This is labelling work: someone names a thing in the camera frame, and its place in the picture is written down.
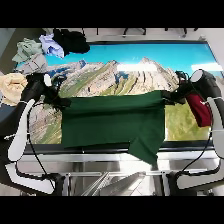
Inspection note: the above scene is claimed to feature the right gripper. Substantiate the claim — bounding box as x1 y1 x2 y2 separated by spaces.
161 88 184 106

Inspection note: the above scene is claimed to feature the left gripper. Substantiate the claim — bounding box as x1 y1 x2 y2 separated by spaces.
48 93 73 109

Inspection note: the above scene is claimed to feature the dark green T-shirt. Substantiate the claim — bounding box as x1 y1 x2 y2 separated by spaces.
60 90 167 166

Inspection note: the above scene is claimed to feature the red garment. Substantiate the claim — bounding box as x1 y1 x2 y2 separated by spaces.
185 92 213 129

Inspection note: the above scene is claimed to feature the grey garment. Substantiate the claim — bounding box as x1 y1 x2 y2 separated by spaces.
14 52 49 76

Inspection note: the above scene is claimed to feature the cream garment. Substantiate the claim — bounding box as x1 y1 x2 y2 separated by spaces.
0 72 30 107

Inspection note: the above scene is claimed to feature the lavender shirt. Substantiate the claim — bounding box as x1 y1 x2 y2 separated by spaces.
38 33 65 60

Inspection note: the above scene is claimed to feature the black garment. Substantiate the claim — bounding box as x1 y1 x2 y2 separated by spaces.
52 28 91 57

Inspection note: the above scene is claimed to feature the pale green garment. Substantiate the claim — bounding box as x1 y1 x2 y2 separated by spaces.
11 37 45 65

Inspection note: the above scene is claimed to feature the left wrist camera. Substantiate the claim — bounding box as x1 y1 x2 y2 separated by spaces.
50 74 68 95

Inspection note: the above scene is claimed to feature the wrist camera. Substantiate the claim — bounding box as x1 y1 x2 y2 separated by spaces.
174 69 188 90
50 74 68 95

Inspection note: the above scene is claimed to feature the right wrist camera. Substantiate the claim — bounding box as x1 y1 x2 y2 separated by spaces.
174 69 188 90

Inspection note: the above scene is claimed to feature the black cable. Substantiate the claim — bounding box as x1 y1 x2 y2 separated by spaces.
27 103 57 189
174 128 214 177

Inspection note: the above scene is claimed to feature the silver frame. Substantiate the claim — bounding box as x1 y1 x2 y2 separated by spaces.
13 149 224 197

